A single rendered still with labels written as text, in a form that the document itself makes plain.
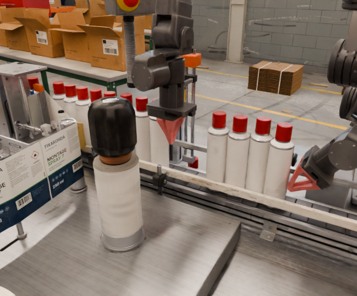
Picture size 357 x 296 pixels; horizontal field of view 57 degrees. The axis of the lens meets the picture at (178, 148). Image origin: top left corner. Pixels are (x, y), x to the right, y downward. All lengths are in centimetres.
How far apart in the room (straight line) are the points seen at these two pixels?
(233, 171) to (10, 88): 65
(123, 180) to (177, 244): 19
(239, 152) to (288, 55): 570
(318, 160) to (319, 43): 555
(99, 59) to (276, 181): 211
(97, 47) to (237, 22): 442
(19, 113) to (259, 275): 78
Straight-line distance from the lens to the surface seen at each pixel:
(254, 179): 81
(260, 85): 491
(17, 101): 106
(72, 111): 106
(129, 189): 61
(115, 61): 257
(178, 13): 70
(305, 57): 634
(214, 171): 82
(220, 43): 703
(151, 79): 66
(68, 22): 317
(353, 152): 64
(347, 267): 80
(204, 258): 67
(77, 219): 79
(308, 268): 77
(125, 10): 88
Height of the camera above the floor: 135
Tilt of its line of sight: 26 degrees down
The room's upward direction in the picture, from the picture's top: straight up
